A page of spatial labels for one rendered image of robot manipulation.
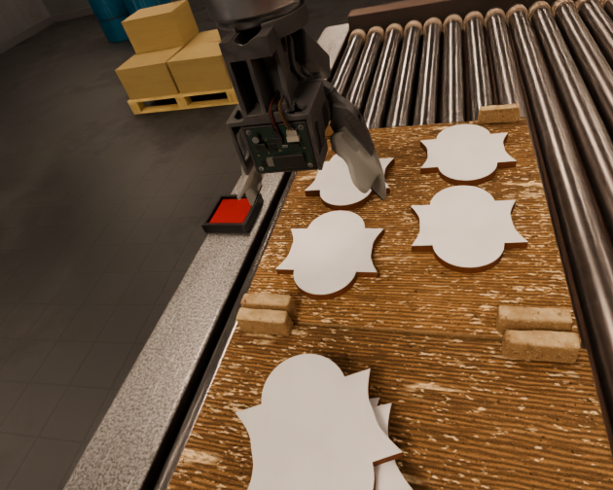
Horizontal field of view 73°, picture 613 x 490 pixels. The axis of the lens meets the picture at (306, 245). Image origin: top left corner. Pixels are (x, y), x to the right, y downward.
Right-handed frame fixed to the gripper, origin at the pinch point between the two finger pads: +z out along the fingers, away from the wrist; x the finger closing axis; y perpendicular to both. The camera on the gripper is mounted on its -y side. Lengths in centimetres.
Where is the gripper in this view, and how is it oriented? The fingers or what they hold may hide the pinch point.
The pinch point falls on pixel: (316, 198)
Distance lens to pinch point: 46.8
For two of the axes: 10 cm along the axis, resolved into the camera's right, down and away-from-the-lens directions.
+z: 2.2, 7.1, 6.8
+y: -1.9, 7.1, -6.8
